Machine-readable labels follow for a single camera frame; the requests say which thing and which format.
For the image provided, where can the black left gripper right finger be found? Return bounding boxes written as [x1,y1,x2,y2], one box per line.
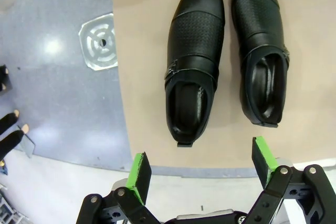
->
[245,136,336,224]

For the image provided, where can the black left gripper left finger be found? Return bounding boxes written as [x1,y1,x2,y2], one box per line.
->
[76,152,163,224]

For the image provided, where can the black leather buckle shoe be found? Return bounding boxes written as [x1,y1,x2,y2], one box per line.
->
[164,0,226,148]
[231,0,291,128]

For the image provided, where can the grey metal floor plate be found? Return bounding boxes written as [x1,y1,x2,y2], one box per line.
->
[17,134,36,158]

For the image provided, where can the black leg with tan tip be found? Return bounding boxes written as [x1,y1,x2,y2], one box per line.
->
[0,110,20,136]
[0,123,31,162]

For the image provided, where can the metal floor drain cover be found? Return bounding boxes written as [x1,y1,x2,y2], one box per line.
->
[78,13,119,71]

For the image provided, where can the black block with tan spots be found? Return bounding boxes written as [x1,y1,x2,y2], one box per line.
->
[0,64,13,96]

